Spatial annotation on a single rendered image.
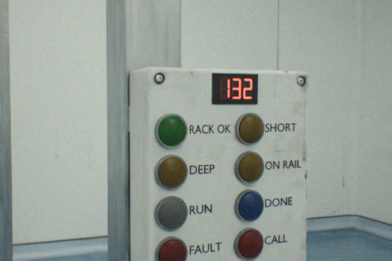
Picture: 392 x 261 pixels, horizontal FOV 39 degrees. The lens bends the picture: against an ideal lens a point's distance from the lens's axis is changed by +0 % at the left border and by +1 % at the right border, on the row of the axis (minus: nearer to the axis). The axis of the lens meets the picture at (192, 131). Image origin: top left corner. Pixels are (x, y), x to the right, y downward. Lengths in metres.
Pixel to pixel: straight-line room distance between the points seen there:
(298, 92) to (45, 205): 3.44
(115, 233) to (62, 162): 3.33
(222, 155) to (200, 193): 0.04
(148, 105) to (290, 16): 4.08
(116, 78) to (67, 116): 3.33
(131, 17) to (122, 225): 0.20
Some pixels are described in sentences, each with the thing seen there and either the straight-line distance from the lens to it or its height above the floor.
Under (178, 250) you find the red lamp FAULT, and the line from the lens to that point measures 0.50.
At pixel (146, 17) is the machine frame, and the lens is 0.55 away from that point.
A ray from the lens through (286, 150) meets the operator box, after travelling 0.55.
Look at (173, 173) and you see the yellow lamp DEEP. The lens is 0.48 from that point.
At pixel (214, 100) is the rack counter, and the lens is 0.50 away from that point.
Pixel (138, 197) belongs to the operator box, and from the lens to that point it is 0.51.
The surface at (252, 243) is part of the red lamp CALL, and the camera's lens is 0.53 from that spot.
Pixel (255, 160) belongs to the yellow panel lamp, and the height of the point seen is 0.98.
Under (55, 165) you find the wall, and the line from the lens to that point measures 3.89.
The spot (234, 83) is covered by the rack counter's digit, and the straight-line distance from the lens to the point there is 0.51.
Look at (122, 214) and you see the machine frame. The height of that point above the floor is 0.93.
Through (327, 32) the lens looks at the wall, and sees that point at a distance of 4.71.
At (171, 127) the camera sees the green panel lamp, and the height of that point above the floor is 1.01.
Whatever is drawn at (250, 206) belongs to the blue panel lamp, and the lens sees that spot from 0.52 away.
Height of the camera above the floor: 1.04
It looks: 3 degrees down
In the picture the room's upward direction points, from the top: straight up
